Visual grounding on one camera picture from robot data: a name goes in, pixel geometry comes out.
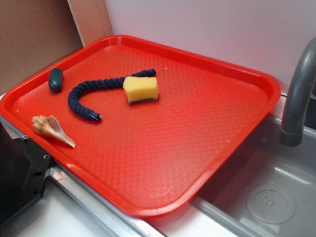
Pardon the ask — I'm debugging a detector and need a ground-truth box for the grey plastic sink basin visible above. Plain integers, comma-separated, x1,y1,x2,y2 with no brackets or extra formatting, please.
192,115,316,237

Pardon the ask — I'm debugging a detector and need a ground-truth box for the brown cardboard panel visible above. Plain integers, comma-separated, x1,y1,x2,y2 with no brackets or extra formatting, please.
0,0,82,94

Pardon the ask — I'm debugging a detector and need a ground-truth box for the beige conch seashell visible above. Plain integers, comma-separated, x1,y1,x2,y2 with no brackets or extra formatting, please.
32,115,76,148

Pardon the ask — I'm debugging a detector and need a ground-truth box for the yellow sponge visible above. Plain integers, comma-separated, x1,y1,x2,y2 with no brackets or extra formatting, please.
123,76,159,104

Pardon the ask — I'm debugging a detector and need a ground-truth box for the red plastic tray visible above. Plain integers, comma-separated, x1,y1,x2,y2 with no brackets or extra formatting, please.
0,36,281,217

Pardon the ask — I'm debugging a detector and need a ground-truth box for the grey toy faucet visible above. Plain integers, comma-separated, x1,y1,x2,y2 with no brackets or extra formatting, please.
279,38,316,147

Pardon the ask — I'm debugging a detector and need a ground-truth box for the dark green plastic pickle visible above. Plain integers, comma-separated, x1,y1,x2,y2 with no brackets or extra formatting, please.
48,68,63,93

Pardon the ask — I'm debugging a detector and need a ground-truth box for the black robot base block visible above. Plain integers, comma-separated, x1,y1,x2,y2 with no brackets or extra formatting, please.
0,125,52,227

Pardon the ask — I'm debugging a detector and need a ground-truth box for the navy blue twisted rope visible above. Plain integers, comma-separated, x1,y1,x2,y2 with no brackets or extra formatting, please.
67,69,157,123

